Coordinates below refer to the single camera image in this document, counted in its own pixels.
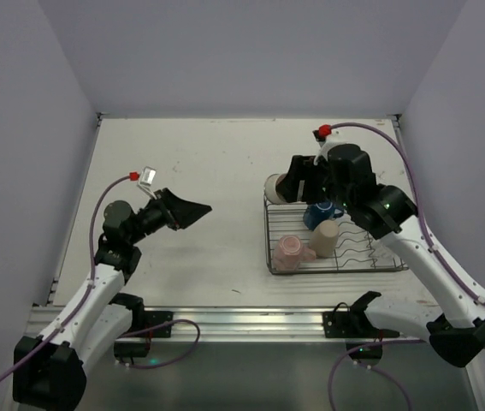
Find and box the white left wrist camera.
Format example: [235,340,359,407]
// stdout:
[137,166,157,199]

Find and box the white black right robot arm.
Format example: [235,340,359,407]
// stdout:
[264,144,485,367]

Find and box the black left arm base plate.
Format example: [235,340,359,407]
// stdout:
[121,310,174,339]

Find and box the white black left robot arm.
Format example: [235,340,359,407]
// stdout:
[12,188,212,410]

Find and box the beige tall cup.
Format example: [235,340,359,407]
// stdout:
[309,220,340,258]

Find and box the pink hexagonal mug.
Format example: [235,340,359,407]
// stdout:
[272,235,316,271]

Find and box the blue hexagonal mug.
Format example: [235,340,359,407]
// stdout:
[303,201,345,230]

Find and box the aluminium front rail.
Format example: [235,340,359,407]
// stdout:
[27,304,444,343]

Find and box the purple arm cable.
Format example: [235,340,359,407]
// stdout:
[317,122,485,318]
[0,170,140,403]

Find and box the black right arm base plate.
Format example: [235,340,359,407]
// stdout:
[322,302,400,339]

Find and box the clear glass cup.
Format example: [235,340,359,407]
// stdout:
[373,242,395,260]

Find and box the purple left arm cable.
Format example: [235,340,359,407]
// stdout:
[0,170,140,403]

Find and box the grey wire dish rack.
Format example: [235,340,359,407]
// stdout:
[263,199,408,276]

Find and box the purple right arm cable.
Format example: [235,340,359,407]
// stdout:
[317,122,485,318]

